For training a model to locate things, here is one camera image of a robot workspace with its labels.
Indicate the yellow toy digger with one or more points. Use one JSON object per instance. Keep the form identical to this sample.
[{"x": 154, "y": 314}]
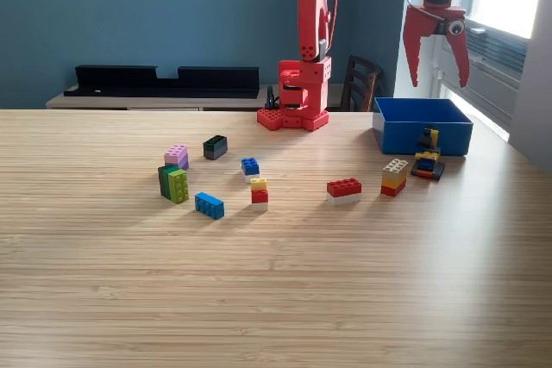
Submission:
[{"x": 427, "y": 161}]

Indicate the pink and purple brick stack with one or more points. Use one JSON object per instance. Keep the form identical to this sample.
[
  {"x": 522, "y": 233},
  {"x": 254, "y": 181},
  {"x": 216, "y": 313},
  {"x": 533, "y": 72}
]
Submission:
[{"x": 176, "y": 156}]

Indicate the blue bin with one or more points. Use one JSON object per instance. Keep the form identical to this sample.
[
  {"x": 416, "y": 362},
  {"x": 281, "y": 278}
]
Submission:
[{"x": 401, "y": 135}]

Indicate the dark wooden chair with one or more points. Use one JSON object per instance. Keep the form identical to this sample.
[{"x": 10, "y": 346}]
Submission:
[{"x": 360, "y": 79}]

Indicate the red and white brick stack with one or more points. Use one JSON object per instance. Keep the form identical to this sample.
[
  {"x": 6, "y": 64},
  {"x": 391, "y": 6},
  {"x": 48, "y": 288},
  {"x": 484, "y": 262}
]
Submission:
[{"x": 343, "y": 189}]

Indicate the blue and white brick stack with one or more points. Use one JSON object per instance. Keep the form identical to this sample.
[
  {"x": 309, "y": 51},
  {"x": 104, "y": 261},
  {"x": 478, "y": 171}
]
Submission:
[{"x": 250, "y": 166}]

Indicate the dark green grey brick stack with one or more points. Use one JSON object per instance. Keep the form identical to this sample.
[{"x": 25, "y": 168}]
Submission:
[{"x": 215, "y": 148}]

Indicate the black shelf tray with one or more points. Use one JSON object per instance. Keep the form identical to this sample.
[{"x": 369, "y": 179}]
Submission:
[{"x": 129, "y": 83}]

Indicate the wooden sideboard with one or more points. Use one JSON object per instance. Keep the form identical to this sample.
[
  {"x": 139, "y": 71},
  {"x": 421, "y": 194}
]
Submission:
[{"x": 129, "y": 103}]

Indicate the grey wall heater unit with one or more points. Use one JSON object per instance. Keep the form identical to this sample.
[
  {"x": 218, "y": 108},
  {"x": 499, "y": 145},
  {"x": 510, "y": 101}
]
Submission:
[{"x": 491, "y": 70}]

